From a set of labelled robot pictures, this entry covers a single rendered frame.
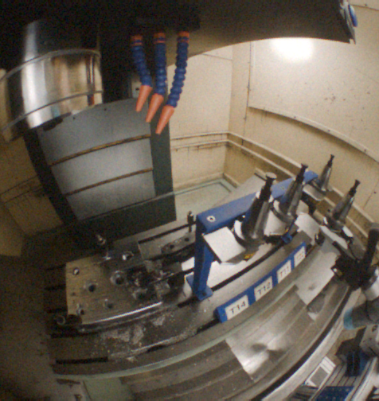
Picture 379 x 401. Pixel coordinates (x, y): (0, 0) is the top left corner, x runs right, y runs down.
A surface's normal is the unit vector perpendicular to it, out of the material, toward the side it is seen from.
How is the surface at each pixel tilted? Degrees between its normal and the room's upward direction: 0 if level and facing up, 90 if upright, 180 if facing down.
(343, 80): 90
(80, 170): 90
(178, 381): 8
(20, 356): 24
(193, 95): 90
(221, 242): 0
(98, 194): 91
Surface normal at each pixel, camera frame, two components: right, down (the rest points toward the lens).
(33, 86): 0.60, 0.50
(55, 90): 0.79, 0.39
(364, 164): -0.89, 0.29
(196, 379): -0.11, -0.73
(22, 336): 0.37, -0.80
